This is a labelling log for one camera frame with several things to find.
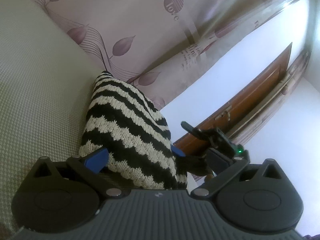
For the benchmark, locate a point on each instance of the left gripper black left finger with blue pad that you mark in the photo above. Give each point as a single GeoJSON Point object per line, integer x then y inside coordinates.
{"type": "Point", "coordinates": [59, 196]}

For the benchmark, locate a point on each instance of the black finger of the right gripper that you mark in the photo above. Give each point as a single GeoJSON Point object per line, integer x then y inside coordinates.
{"type": "Point", "coordinates": [196, 132]}

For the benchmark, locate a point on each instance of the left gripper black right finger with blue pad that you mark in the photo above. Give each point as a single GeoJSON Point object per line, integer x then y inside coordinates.
{"type": "Point", "coordinates": [242, 197]}

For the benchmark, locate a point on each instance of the black white knitted garment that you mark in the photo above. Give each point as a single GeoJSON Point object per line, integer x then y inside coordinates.
{"type": "Point", "coordinates": [121, 119]}

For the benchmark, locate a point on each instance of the pink leaf print curtain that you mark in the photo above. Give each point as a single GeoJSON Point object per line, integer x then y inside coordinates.
{"type": "Point", "coordinates": [182, 54]}

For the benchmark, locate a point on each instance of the beige woven mattress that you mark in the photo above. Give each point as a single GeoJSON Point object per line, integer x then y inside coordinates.
{"type": "Point", "coordinates": [46, 86]}

